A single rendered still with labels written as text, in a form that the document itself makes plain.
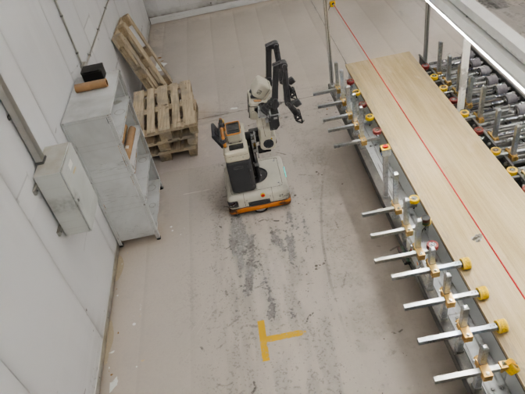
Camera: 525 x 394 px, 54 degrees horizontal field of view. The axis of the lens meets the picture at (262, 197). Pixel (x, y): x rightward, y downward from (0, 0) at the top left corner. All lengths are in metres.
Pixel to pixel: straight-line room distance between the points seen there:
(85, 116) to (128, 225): 1.28
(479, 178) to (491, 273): 0.97
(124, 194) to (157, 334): 1.40
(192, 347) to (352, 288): 1.48
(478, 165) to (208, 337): 2.66
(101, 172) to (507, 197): 3.49
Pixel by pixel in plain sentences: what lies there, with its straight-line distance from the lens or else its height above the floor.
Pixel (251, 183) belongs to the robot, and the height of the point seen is 0.40.
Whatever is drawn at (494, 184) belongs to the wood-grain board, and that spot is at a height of 0.90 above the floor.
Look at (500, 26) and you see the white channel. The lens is 2.94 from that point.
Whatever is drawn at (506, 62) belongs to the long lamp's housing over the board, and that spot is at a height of 2.36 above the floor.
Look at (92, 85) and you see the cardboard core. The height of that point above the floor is 1.60.
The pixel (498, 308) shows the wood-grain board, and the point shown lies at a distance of 3.52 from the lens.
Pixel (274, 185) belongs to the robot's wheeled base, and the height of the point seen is 0.28.
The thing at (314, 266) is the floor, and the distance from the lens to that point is 4.88.
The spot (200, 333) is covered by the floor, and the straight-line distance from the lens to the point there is 4.63.
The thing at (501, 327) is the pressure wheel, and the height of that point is 0.97.
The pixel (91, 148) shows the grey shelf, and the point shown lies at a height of 1.25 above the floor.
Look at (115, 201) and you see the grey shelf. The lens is 5.25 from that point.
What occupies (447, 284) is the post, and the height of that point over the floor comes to 1.07.
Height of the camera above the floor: 3.65
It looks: 40 degrees down
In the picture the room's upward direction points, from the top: 12 degrees counter-clockwise
